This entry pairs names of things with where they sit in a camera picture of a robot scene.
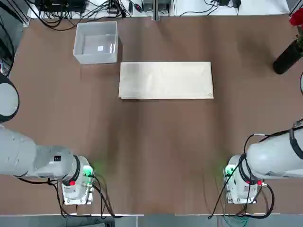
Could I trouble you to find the red rose flower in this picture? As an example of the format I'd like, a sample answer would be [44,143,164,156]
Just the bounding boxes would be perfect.
[289,6,303,48]

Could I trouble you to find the aluminium frame rail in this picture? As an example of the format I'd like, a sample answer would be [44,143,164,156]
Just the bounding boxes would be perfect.
[22,9,31,27]

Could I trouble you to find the thin black table cable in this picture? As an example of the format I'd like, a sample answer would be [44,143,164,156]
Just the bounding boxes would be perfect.
[35,10,79,32]

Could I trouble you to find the large black electronics box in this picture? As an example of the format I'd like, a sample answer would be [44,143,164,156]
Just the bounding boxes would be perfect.
[35,0,86,12]

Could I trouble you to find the black left arm base cable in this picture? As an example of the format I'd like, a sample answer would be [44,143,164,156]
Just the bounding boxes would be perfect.
[93,174,124,219]

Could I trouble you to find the black cylindrical vase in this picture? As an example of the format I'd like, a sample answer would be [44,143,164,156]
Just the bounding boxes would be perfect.
[273,39,303,75]

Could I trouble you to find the dark grey electronics box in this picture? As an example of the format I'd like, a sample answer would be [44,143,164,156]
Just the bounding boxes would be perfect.
[143,0,171,11]

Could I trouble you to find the clear plastic storage box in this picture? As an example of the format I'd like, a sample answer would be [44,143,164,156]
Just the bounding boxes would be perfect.
[72,20,119,65]

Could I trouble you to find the aluminium camera post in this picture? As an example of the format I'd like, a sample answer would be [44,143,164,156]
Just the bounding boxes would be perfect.
[153,0,160,21]

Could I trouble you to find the cream-colored tablecloth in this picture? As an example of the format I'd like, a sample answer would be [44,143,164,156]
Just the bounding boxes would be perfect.
[118,61,215,101]

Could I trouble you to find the black right arm base cable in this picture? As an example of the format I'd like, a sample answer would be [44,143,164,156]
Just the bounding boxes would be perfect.
[207,132,294,220]

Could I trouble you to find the black arm base cable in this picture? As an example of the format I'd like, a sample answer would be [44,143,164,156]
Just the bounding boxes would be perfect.
[93,174,124,219]
[207,132,294,220]

